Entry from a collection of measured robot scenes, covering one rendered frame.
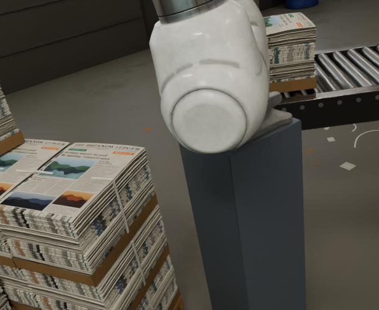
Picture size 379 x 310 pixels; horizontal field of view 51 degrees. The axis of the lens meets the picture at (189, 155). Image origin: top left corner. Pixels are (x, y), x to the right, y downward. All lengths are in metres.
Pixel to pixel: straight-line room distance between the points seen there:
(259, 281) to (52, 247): 0.55
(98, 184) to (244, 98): 0.67
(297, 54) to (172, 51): 0.98
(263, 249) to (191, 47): 0.57
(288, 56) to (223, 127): 0.99
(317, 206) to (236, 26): 1.76
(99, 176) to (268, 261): 0.52
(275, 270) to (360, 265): 0.95
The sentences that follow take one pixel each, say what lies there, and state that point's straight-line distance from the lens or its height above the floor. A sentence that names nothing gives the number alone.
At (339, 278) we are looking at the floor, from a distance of 1.89.
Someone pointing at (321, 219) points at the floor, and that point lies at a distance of 2.16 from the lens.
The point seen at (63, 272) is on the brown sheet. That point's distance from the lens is 1.18.
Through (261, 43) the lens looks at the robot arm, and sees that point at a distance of 0.74.
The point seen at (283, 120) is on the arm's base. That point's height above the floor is 1.01.
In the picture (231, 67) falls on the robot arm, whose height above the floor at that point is 1.22.
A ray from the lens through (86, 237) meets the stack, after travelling 1.07.
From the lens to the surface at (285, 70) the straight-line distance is 1.51.
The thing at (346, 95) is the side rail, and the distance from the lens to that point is 1.51.
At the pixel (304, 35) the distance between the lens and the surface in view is 1.49.
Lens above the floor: 1.39
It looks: 29 degrees down
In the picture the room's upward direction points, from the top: 11 degrees counter-clockwise
